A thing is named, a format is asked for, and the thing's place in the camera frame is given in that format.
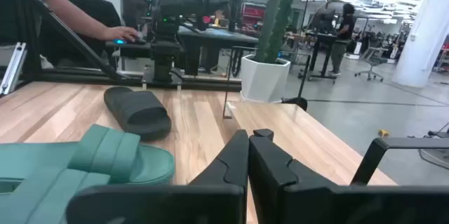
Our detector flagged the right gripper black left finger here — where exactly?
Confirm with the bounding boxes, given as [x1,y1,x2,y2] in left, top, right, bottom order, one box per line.
[65,129,250,224]

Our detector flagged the white pillar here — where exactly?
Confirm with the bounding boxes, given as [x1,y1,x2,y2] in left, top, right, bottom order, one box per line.
[391,0,449,88]

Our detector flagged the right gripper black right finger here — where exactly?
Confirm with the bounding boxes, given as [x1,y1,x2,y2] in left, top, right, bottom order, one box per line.
[249,128,449,224]

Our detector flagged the aluminium extrusion bar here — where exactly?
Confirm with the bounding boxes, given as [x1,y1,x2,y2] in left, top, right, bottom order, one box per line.
[0,42,27,96]

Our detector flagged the black slide sandal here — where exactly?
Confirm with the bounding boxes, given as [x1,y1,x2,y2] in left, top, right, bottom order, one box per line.
[103,86,173,142]

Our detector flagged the white angular planter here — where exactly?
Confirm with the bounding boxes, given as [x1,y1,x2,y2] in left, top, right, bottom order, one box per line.
[240,54,292,104]

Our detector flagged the grey office chair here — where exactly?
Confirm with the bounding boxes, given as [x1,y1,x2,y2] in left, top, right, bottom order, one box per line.
[354,46,389,83]

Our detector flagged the black diagonal strut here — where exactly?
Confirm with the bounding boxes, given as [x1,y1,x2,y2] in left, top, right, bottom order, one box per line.
[27,0,122,81]

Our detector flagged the tall green cactus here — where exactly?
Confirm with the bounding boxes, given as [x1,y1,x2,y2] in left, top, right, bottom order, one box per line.
[253,0,295,65]

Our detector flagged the black standing desk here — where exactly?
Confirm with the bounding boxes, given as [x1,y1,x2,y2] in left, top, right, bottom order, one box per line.
[297,29,351,84]

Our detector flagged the black table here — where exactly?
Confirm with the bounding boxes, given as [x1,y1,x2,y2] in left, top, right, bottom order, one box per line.
[177,26,260,77]

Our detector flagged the black computer mouse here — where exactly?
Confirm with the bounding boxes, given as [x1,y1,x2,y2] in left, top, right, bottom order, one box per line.
[112,37,148,46]

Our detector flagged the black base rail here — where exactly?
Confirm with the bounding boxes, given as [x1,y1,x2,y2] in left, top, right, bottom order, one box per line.
[0,65,243,93]

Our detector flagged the red cabinet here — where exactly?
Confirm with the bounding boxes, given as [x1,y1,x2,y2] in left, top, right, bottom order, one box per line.
[241,2,267,32]

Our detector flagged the person's hand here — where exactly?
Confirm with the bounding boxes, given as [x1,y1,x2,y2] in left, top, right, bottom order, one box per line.
[102,25,140,44]

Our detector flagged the person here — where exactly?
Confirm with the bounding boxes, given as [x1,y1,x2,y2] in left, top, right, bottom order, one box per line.
[0,0,109,46]
[121,0,150,30]
[328,3,356,77]

